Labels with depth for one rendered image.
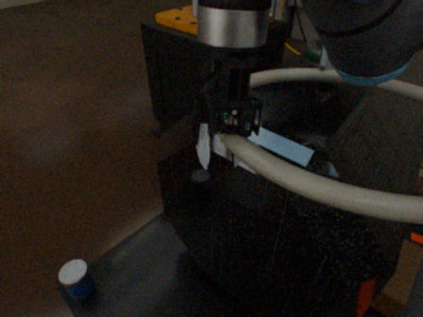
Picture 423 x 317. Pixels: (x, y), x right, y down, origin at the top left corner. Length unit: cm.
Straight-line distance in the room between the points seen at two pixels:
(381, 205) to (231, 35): 25
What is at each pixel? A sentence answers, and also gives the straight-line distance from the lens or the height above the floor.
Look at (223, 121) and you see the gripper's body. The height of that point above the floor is 96.
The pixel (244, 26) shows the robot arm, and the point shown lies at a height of 108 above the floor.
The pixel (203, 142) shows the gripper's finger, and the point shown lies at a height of 90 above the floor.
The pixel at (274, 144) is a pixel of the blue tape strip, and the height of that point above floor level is 78.
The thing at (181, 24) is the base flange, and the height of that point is 77.
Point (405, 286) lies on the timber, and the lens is 136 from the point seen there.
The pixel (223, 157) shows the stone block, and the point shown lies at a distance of 71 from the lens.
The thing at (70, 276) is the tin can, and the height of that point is 15.
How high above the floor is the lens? 117
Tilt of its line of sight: 39 degrees down
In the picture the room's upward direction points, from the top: straight up
